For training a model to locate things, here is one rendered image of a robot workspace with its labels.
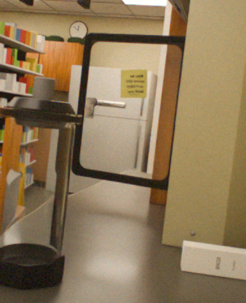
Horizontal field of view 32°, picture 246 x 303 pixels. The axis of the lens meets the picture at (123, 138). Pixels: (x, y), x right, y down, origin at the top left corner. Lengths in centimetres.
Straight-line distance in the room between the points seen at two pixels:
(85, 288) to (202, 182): 32
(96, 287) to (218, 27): 49
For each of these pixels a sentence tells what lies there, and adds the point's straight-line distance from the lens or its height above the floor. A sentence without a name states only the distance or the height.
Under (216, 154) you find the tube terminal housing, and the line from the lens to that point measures 80.
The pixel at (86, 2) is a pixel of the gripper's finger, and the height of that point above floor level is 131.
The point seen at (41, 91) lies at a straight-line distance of 58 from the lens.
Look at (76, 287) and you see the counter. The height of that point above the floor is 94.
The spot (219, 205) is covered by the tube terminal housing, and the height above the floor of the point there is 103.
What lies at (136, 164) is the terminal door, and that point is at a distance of 115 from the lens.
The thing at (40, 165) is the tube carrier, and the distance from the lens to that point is 55.
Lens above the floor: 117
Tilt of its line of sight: 3 degrees down
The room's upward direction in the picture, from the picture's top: 6 degrees clockwise
